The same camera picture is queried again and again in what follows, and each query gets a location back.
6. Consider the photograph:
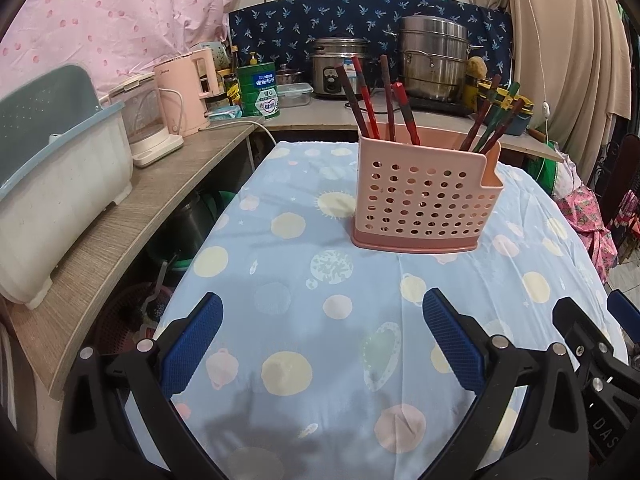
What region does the pink printed curtain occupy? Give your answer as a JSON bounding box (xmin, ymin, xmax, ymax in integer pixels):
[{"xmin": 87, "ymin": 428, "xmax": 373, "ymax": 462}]
[{"xmin": 0, "ymin": 0, "xmax": 261, "ymax": 111}]

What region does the green cloth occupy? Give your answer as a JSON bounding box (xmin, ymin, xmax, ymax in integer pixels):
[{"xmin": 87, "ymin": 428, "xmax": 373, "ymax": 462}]
[{"xmin": 530, "ymin": 140, "xmax": 571, "ymax": 196}]

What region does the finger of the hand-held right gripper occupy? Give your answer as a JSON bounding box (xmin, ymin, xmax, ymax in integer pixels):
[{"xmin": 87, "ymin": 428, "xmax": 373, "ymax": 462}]
[
  {"xmin": 606, "ymin": 290, "xmax": 640, "ymax": 323},
  {"xmin": 551, "ymin": 296, "xmax": 618, "ymax": 376}
]

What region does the pink patterned cloth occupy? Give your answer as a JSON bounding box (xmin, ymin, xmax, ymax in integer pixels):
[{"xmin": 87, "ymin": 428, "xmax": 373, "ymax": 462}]
[{"xmin": 557, "ymin": 185, "xmax": 618, "ymax": 286}]

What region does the steel rice cooker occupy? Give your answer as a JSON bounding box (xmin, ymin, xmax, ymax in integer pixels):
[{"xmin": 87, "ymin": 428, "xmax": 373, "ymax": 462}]
[{"xmin": 307, "ymin": 36, "xmax": 372, "ymax": 100}]

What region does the black metal chair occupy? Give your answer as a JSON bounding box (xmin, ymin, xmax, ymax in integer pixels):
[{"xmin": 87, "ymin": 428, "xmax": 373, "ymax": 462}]
[{"xmin": 587, "ymin": 132, "xmax": 640, "ymax": 201}]

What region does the small pot with glass lid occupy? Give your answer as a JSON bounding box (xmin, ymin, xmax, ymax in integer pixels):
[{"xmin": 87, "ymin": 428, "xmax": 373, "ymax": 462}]
[{"xmin": 275, "ymin": 64, "xmax": 303, "ymax": 86}]

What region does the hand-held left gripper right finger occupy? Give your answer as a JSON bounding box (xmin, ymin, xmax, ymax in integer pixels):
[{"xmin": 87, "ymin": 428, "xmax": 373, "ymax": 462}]
[{"xmin": 421, "ymin": 287, "xmax": 591, "ymax": 480}]

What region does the white cable with switch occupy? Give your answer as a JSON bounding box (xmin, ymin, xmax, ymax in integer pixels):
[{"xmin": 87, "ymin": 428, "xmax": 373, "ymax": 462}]
[{"xmin": 520, "ymin": 0, "xmax": 556, "ymax": 196}]

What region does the dark blue floral cloth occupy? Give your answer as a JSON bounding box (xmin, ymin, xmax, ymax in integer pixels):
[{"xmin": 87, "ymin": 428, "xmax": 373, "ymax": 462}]
[{"xmin": 227, "ymin": 0, "xmax": 516, "ymax": 98}]

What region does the dark red gold-banded chopstick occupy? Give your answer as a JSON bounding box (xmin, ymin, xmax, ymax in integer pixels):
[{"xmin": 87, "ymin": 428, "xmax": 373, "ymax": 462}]
[
  {"xmin": 484, "ymin": 99, "xmax": 527, "ymax": 155},
  {"xmin": 459, "ymin": 75, "xmax": 502, "ymax": 152}
]

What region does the white countertop appliance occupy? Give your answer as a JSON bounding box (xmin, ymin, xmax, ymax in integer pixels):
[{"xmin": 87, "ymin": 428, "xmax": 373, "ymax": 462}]
[{"xmin": 100, "ymin": 72, "xmax": 186, "ymax": 168}]

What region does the clear food container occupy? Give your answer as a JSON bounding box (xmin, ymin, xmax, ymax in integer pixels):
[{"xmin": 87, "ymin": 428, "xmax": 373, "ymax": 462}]
[{"xmin": 276, "ymin": 82, "xmax": 313, "ymax": 108}]

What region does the steel steamer pot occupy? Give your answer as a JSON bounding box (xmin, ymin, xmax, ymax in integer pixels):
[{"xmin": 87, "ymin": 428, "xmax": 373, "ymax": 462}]
[{"xmin": 397, "ymin": 15, "xmax": 485, "ymax": 103}]

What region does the green tin can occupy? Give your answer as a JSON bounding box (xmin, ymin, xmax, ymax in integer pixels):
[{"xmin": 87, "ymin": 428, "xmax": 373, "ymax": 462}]
[{"xmin": 236, "ymin": 61, "xmax": 282, "ymax": 121}]

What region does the pink electric kettle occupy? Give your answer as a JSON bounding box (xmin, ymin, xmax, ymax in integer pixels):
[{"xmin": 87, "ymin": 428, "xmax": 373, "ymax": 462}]
[{"xmin": 152, "ymin": 50, "xmax": 221, "ymax": 138}]

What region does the row of hanging clothes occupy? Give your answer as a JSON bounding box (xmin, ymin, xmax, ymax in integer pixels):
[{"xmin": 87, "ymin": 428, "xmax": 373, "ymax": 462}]
[{"xmin": 617, "ymin": 5, "xmax": 640, "ymax": 121}]

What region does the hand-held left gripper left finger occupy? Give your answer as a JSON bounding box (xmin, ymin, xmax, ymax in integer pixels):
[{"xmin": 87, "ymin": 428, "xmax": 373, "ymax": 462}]
[{"xmin": 56, "ymin": 292, "xmax": 226, "ymax": 480}]

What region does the pink perforated utensil holder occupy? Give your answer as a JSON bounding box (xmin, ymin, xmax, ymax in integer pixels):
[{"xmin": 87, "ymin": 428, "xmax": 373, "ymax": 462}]
[{"xmin": 350, "ymin": 127, "xmax": 505, "ymax": 252}]

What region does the white dish drainer bin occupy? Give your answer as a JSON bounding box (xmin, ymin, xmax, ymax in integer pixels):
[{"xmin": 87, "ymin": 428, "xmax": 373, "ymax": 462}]
[{"xmin": 0, "ymin": 64, "xmax": 135, "ymax": 311}]

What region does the red colander basket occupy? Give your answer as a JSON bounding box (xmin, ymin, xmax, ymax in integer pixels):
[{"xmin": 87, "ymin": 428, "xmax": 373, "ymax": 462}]
[{"xmin": 95, "ymin": 282, "xmax": 173, "ymax": 356}]

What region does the blue casserole dish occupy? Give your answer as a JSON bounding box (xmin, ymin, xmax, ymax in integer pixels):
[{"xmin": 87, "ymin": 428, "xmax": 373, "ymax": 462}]
[{"xmin": 500, "ymin": 105, "xmax": 533, "ymax": 137}]

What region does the blue printed tablecloth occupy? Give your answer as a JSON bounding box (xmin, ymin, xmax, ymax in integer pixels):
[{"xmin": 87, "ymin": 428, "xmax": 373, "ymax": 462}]
[{"xmin": 120, "ymin": 141, "xmax": 631, "ymax": 480}]

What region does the black induction cooker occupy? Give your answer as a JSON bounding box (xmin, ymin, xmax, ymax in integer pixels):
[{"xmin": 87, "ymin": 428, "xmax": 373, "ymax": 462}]
[{"xmin": 400, "ymin": 95, "xmax": 473, "ymax": 113}]

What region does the green bucket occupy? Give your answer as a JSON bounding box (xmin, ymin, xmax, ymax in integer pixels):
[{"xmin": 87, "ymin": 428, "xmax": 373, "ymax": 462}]
[{"xmin": 150, "ymin": 190, "xmax": 231, "ymax": 271}]

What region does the beige curtain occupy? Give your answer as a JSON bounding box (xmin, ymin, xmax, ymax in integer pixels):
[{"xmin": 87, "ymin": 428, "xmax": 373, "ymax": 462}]
[{"xmin": 502, "ymin": 0, "xmax": 636, "ymax": 181}]

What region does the red black twisted chopstick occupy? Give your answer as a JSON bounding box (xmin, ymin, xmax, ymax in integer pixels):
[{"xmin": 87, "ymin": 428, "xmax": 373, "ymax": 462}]
[
  {"xmin": 334, "ymin": 64, "xmax": 368, "ymax": 138},
  {"xmin": 391, "ymin": 81, "xmax": 420, "ymax": 146},
  {"xmin": 351, "ymin": 55, "xmax": 379, "ymax": 140},
  {"xmin": 379, "ymin": 55, "xmax": 396, "ymax": 142}
]

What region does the white green package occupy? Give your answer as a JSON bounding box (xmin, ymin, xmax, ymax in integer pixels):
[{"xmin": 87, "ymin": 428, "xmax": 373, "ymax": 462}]
[{"xmin": 192, "ymin": 41, "xmax": 228, "ymax": 68}]

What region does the green gold-banded chopstick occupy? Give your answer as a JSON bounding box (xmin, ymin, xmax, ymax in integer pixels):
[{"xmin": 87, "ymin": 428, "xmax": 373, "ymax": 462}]
[
  {"xmin": 472, "ymin": 81, "xmax": 521, "ymax": 155},
  {"xmin": 475, "ymin": 89, "xmax": 511, "ymax": 153}
]

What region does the blue wipes pack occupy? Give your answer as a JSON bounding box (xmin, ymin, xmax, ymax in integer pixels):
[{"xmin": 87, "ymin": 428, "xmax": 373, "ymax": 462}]
[{"xmin": 207, "ymin": 105, "xmax": 246, "ymax": 122}]

